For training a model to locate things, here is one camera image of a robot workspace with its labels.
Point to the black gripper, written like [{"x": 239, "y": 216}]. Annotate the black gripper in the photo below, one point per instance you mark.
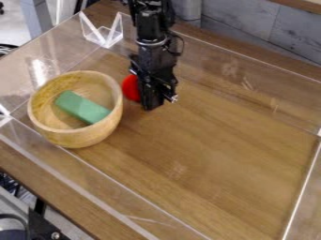
[{"x": 152, "y": 66}]

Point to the red plush fruit green stem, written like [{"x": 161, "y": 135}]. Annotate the red plush fruit green stem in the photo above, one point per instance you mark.
[{"x": 129, "y": 88}]

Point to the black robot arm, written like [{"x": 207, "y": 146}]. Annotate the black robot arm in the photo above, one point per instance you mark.
[{"x": 152, "y": 19}]

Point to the green rectangular block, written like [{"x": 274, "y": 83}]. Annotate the green rectangular block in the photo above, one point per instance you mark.
[{"x": 81, "y": 108}]

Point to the light wooden bowl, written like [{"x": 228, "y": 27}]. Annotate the light wooden bowl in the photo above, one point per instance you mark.
[{"x": 75, "y": 134}]

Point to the clear acrylic tray enclosure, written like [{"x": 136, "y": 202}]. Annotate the clear acrylic tray enclosure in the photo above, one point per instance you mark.
[{"x": 219, "y": 167}]

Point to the black table leg bracket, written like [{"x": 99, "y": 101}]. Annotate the black table leg bracket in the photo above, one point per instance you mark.
[{"x": 41, "y": 229}]

